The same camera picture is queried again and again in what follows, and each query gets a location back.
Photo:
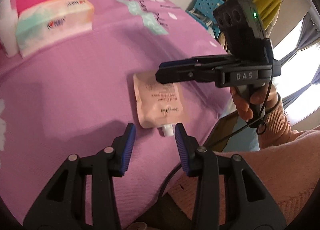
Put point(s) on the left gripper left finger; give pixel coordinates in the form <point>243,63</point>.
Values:
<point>80,194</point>

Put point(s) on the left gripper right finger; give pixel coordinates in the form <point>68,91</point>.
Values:
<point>229,194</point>

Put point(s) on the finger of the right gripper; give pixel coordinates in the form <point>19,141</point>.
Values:
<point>185,73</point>
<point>184,62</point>

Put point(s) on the pink hand cream pouch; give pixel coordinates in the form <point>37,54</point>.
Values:
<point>158,105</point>

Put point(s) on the pink sleeve forearm right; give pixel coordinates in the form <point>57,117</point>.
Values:
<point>287,162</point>

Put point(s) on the right hand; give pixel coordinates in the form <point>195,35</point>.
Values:
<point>247,102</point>

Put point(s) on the blue perforated basket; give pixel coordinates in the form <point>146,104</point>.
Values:
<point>202,12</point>

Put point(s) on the grey window curtain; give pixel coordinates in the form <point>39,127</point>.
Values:
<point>299,83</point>

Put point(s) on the pink bed blanket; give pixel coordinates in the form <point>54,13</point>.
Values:
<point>76,96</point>

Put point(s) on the pastel tissue pack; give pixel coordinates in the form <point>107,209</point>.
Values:
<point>51,21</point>

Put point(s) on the white lotion bottle red label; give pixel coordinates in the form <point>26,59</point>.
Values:
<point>9,20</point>

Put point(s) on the black tracking camera box right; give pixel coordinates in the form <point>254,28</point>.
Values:
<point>244,32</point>

